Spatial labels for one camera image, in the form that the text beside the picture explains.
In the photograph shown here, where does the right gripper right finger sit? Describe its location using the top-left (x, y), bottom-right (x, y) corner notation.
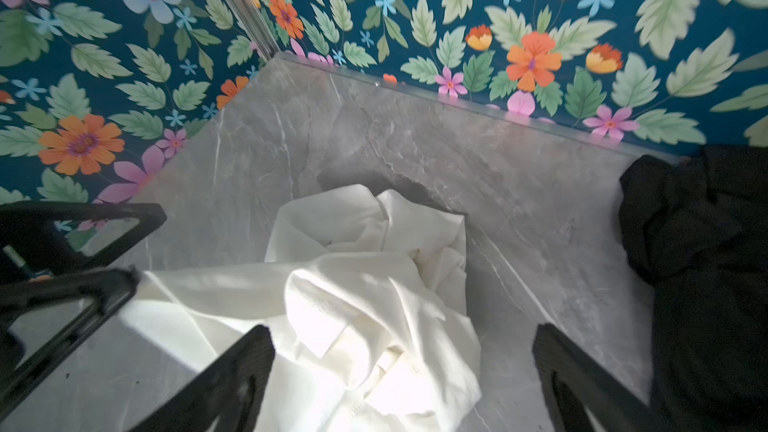
top-left (532, 323), bottom-right (666, 432)

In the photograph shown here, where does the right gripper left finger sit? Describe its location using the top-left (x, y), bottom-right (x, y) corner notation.
top-left (132, 326), bottom-right (275, 432)

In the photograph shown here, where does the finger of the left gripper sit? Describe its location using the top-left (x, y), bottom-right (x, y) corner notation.
top-left (1, 201), bottom-right (167, 282)
top-left (1, 268), bottom-right (140, 419)

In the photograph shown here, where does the white cloth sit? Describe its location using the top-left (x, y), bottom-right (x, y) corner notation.
top-left (120, 184), bottom-right (482, 431)

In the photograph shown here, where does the black cloth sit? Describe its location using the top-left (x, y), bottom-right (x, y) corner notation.
top-left (619, 145), bottom-right (767, 431)

